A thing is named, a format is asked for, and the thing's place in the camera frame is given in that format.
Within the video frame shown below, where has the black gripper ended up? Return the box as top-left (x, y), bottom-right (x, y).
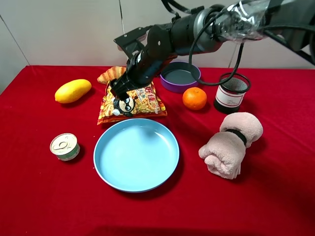
top-left (110, 24), bottom-right (178, 99)

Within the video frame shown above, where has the orange snack chips bag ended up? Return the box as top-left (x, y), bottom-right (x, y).
top-left (97, 83), bottom-right (167, 125)

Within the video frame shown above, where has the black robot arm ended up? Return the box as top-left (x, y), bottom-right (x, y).
top-left (110, 0), bottom-right (315, 100)

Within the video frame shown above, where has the croissant bread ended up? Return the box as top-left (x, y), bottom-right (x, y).
top-left (97, 66), bottom-right (126, 84)

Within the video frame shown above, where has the yellow mango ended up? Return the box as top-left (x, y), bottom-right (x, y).
top-left (55, 79), bottom-right (92, 104)

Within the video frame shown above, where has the purple toy frying pan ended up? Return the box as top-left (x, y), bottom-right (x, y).
top-left (160, 61), bottom-right (201, 93)

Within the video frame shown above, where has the light blue round plate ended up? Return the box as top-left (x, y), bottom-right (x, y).
top-left (94, 118), bottom-right (180, 193)

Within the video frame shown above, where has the small pull-tab tin can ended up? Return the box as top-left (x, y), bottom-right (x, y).
top-left (50, 133), bottom-right (80, 161)

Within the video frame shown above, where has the orange tangerine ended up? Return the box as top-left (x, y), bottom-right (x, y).
top-left (182, 87), bottom-right (207, 111)

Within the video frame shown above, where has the black mesh pen holder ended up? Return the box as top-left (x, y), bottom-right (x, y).
top-left (214, 73), bottom-right (251, 114)

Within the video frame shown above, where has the rolled pink towel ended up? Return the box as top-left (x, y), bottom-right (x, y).
top-left (198, 112), bottom-right (263, 179)

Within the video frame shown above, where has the red velvet tablecloth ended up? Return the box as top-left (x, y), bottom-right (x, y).
top-left (0, 66), bottom-right (315, 236)

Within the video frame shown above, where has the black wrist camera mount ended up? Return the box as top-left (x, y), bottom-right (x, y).
top-left (114, 26), bottom-right (152, 59)

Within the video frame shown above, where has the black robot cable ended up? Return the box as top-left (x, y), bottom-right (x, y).
top-left (188, 7), bottom-right (247, 87)

